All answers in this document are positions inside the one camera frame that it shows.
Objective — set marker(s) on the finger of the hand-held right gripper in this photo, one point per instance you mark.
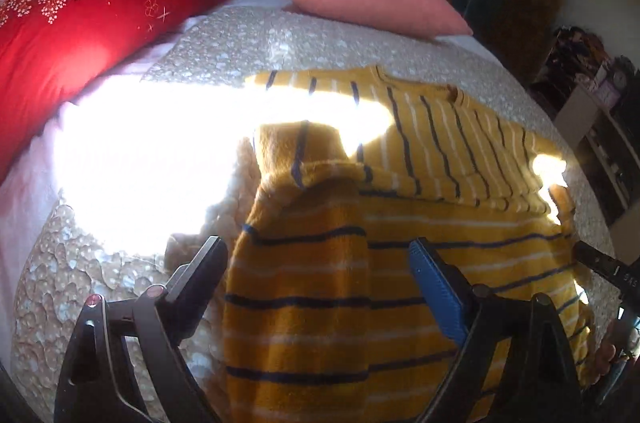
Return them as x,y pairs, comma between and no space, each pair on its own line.
602,264

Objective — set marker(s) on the red floral pillow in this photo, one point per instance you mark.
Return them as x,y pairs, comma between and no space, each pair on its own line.
90,13

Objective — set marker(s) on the small round clock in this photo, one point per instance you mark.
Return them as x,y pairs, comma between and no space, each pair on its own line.
622,75

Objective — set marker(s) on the white bed sheet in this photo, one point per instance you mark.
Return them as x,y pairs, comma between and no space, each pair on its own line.
30,183

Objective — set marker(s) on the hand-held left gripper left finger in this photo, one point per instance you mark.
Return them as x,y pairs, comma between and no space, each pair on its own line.
202,273

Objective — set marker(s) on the yellow striped knit sweater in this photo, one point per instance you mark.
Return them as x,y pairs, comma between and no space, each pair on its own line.
320,303

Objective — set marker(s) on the person's right hand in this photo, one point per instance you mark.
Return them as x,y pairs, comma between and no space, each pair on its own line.
607,359

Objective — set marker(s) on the cream textured blanket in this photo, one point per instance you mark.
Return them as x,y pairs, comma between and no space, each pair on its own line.
310,40

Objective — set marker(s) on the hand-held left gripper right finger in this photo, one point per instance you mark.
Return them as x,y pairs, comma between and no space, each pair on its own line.
434,288

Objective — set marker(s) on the pile of dark clothes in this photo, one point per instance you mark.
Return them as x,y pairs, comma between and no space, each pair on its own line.
575,48

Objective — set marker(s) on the white shelf unit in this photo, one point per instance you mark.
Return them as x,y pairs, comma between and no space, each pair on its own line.
595,128

